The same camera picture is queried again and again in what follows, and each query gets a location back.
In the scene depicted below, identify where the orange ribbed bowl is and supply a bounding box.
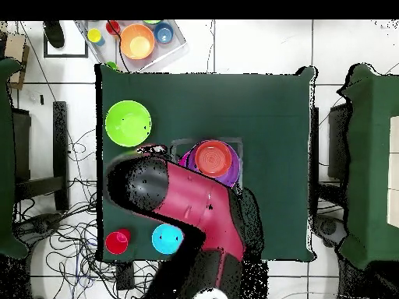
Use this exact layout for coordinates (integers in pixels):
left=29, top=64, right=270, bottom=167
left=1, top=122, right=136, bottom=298
left=194, top=139, right=233, bottom=178

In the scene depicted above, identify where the dark green table cloth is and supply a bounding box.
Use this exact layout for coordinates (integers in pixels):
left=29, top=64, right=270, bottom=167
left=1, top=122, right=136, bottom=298
left=94, top=63, right=319, bottom=263

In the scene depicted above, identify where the clear plastic tray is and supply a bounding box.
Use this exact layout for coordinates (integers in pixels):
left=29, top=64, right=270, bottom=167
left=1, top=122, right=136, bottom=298
left=76, top=19, right=188, bottom=73

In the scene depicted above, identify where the purple bowl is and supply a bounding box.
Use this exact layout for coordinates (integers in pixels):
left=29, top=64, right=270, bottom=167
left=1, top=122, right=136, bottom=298
left=185, top=139, right=242, bottom=189

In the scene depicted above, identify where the red cup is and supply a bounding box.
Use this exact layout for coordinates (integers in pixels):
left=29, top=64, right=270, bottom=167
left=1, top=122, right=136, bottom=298
left=104, top=227, right=132, bottom=255
left=105, top=20, right=122, bottom=37

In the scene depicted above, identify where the black floor device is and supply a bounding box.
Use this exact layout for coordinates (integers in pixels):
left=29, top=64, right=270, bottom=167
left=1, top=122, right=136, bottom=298
left=16, top=213, right=63, bottom=237
left=312, top=214, right=347, bottom=248

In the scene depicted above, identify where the tangle of floor cables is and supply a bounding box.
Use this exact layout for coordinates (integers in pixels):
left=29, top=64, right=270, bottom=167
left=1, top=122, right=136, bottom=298
left=13, top=128, right=160, bottom=299

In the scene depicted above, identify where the black floor tape frame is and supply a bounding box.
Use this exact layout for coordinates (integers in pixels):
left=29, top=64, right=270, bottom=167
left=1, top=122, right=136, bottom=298
left=43, top=29, right=89, bottom=59

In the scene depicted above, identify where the yellow cup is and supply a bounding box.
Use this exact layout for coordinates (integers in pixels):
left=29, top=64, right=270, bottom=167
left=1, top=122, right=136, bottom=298
left=87, top=28, right=106, bottom=47

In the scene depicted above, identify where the blue cup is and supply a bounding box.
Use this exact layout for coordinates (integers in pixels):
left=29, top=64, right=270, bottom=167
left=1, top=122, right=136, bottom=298
left=154, top=22, right=175, bottom=44

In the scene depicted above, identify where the green covered side table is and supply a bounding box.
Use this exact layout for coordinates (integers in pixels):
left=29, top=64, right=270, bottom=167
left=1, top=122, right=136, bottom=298
left=337, top=63, right=399, bottom=270
left=0, top=58, right=30, bottom=259

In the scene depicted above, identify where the small cyan bowl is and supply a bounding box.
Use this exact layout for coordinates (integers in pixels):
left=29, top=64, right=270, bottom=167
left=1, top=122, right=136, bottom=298
left=151, top=223, right=185, bottom=255

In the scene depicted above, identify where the beige box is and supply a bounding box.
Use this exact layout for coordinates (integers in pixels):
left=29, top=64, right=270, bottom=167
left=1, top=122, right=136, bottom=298
left=386, top=115, right=399, bottom=228

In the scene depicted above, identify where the large orange bowl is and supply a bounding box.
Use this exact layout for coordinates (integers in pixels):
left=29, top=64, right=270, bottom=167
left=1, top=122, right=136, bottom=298
left=119, top=23, right=156, bottom=61

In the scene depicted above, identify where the black cable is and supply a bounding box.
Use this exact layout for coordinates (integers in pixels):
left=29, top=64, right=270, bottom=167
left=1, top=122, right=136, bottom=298
left=106, top=19, right=130, bottom=73

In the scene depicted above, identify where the large green bowl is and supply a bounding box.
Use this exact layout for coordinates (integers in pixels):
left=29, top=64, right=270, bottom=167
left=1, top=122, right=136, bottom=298
left=104, top=100, right=153, bottom=148

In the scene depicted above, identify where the brown cardboard box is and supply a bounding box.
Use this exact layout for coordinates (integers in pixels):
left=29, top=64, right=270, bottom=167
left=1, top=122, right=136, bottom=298
left=4, top=30, right=30, bottom=91

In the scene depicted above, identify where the black power strip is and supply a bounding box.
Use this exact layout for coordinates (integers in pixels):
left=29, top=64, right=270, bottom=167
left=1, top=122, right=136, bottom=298
left=115, top=261, right=136, bottom=290

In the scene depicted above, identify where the black table leg frame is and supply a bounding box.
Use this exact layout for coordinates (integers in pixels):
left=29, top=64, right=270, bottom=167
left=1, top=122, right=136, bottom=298
left=311, top=102, right=351, bottom=219
left=12, top=100, right=70, bottom=213

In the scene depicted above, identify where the large pink bowl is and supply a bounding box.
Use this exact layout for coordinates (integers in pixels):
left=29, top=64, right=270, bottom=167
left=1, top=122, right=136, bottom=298
left=177, top=151, right=196, bottom=169

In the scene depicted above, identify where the person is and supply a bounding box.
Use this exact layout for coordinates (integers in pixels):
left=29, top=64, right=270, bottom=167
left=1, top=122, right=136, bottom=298
left=41, top=20, right=65, bottom=49

